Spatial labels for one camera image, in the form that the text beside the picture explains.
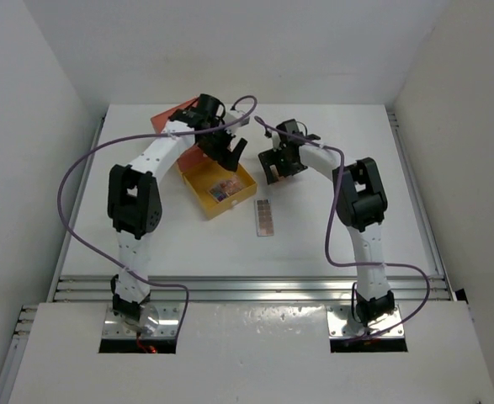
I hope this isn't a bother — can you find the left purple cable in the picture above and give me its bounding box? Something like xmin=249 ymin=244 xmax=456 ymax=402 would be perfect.
xmin=56 ymin=95 xmax=259 ymax=338

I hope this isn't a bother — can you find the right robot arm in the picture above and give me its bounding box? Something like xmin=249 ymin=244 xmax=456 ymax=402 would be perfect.
xmin=256 ymin=117 xmax=395 ymax=327

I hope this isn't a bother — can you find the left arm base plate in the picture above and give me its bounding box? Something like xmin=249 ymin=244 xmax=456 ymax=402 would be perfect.
xmin=102 ymin=303 xmax=183 ymax=340

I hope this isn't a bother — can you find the colourful eyeshadow palette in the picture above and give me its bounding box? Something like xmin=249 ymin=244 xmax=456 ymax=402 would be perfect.
xmin=208 ymin=184 xmax=229 ymax=203

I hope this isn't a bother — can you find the round-pan eyeshadow palette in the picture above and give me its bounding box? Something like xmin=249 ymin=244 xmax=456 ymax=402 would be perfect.
xmin=221 ymin=178 xmax=244 ymax=196

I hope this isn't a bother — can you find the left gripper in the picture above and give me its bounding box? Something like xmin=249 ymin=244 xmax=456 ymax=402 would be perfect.
xmin=197 ymin=119 xmax=245 ymax=171

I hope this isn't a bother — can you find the long brown eyeshadow palette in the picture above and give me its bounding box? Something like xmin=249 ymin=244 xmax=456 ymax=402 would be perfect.
xmin=254 ymin=199 xmax=274 ymax=237

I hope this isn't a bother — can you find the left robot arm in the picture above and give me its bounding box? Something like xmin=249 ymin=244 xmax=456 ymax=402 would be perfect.
xmin=107 ymin=93 xmax=249 ymax=322

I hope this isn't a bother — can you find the aluminium rail frame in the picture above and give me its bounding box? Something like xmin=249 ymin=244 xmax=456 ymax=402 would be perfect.
xmin=48 ymin=275 xmax=454 ymax=302

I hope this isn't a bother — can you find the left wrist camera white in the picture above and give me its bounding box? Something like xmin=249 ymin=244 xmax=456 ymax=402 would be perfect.
xmin=223 ymin=110 xmax=250 ymax=128

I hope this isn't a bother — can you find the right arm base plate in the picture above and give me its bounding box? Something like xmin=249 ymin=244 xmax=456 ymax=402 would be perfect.
xmin=326 ymin=302 xmax=405 ymax=341

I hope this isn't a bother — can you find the orange drawer cabinet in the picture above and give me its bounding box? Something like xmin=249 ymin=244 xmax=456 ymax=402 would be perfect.
xmin=151 ymin=98 xmax=207 ymax=173

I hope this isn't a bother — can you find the yellow bottom drawer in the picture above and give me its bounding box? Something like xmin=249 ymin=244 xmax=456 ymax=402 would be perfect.
xmin=182 ymin=160 xmax=258 ymax=220

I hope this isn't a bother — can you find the small square brown eyeshadow palette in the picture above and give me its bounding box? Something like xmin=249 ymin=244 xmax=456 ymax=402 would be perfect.
xmin=270 ymin=165 xmax=280 ymax=182

